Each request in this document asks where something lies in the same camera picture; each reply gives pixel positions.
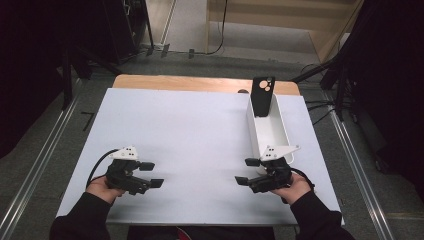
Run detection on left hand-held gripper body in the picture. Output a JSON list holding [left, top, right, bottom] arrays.
[[105, 145, 153, 196]]

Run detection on black hanging cable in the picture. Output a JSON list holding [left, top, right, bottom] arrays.
[[205, 0, 230, 56]]

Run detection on right hand-held gripper cable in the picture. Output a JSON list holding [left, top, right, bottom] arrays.
[[289, 167, 316, 192]]

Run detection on left hand-held gripper cable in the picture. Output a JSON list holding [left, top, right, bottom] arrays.
[[85, 148, 120, 188]]

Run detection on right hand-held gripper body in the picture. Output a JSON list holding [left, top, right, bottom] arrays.
[[249, 144, 301, 195]]

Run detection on person's left hand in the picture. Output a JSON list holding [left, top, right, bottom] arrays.
[[85, 175, 126, 204]]

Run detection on black floor cables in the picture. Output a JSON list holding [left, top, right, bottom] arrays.
[[300, 63, 338, 126]]

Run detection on black equipment rack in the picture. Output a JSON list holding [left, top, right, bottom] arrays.
[[101, 0, 155, 65]]

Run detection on light wooden shelf unit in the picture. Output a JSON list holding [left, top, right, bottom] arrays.
[[204, 0, 365, 64]]

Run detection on black metal stand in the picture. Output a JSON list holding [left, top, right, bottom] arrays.
[[291, 56, 355, 122], [61, 44, 122, 112]]

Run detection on hand-held gripper cable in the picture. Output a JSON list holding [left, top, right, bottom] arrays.
[[289, 167, 316, 192], [85, 148, 120, 188]]

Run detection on black curtain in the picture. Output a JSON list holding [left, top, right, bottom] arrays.
[[336, 0, 424, 203], [0, 0, 113, 159]]

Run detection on white board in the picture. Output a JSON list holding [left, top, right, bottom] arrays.
[[55, 87, 345, 227]]

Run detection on white oblong plastic container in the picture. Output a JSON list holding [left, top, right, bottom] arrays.
[[246, 92, 296, 176]]

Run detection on aluminium floor rail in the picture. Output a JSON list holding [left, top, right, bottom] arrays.
[[0, 98, 81, 240], [328, 103, 398, 240]]

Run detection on person's right hand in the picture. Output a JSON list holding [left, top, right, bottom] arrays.
[[269, 173, 313, 205]]

